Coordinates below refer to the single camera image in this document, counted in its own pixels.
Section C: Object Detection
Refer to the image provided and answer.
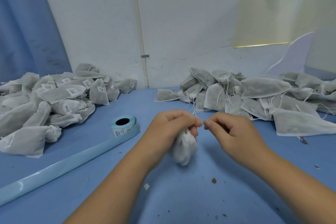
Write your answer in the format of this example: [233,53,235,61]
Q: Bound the person's left hand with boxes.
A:
[134,110,203,172]

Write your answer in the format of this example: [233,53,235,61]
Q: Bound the person's right hand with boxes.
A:
[203,111,275,172]

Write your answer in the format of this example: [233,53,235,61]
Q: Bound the white drawstring pouch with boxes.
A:
[168,128,200,167]

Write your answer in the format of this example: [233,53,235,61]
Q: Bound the blue label roll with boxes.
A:
[0,114,141,207]

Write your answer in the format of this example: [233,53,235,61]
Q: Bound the pile of unlabelled herb bags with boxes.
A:
[154,67,336,137]

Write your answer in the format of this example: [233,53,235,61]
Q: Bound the pile of labelled herb bags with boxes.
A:
[0,63,138,158]

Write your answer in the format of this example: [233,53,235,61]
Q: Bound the person's left forearm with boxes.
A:
[64,154,155,224]

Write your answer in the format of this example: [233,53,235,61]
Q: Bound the person's right forearm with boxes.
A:
[253,155,336,224]

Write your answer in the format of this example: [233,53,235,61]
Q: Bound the white curved board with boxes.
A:
[267,32,314,76]

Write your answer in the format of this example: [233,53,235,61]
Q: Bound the large beige panel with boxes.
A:
[304,0,336,74]

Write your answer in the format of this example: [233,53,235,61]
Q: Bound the blue curtain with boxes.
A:
[0,0,72,83]

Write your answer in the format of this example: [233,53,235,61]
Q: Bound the white wall pipe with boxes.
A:
[129,0,150,89]

